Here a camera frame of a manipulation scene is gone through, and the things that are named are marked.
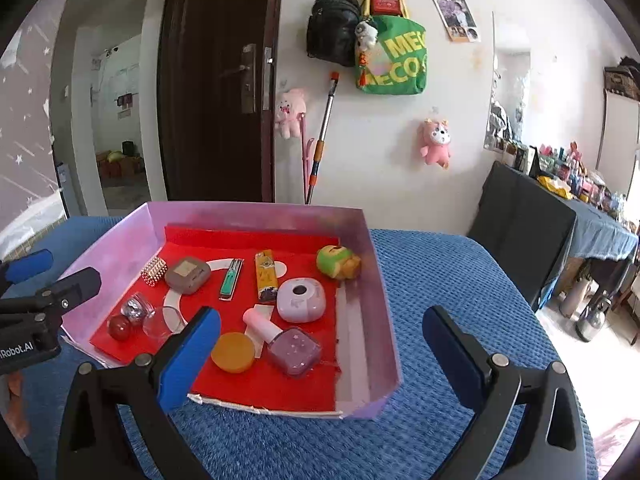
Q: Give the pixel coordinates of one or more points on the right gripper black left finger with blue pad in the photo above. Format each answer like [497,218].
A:
[93,441]

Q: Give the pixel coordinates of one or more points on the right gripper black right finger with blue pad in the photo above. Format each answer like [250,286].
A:
[549,442]

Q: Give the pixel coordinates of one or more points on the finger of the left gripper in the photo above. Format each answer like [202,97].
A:
[61,297]
[22,269]

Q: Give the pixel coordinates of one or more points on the clear glass perfume bottle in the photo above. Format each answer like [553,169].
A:
[135,308]

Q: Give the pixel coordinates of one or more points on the brown earbud case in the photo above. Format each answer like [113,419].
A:
[187,275]

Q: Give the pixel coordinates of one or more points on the yellow lighter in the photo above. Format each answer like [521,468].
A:
[266,277]

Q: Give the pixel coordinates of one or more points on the green apple shaped toy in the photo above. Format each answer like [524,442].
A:
[338,262]

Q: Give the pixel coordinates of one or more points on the red ball ornament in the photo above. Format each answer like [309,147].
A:
[119,327]

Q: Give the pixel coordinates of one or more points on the clear plastic cup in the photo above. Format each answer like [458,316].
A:
[163,322]

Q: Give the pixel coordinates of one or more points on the orange round soap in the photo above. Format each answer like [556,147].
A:
[233,353]

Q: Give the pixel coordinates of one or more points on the silver kettle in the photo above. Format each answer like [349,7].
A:
[593,318]

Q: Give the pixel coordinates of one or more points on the green nail clipper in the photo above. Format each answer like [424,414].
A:
[231,278]

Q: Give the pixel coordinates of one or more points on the red Miniso paper liner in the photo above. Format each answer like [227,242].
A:
[264,384]

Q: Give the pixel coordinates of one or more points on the pink cardboard tray box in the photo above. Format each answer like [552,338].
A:
[365,343]

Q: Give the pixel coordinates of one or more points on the lilac round compact case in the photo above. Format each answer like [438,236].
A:
[301,300]

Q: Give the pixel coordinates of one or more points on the black cloth side table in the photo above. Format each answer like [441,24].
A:
[531,233]

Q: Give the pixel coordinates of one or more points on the pink hanging stick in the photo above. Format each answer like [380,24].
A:
[307,145]

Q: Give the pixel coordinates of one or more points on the dark brown door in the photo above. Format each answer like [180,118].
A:
[215,99]

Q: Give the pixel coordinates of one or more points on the pink plush toy left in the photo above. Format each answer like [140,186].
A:
[288,113]

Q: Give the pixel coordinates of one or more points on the pink plush toy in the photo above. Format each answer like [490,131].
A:
[436,139]
[288,113]

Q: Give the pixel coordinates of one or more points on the pink plush toy right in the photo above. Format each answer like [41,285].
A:
[436,139]

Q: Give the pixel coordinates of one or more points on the black backpack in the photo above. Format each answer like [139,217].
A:
[330,34]

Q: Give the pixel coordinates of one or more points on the green tote bag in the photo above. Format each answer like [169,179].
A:
[391,56]

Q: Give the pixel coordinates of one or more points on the orange grey mop handle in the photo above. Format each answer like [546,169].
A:
[318,150]

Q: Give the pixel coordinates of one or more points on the photo poster on wall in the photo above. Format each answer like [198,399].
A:
[458,21]

